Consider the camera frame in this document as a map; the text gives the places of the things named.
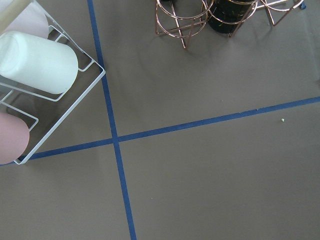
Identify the white cup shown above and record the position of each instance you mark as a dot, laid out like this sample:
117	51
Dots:
40	63

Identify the light pink cup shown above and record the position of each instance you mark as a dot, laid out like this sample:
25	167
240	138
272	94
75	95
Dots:
32	20

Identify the dark pink cup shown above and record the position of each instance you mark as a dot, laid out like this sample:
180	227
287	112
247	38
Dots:
14	137

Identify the white wire cup rack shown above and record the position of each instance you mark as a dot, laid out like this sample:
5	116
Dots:
44	112

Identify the dark wine bottle right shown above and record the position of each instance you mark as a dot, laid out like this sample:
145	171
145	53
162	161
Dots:
226	13

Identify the copper wire bottle rack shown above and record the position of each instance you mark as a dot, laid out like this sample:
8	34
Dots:
167	22

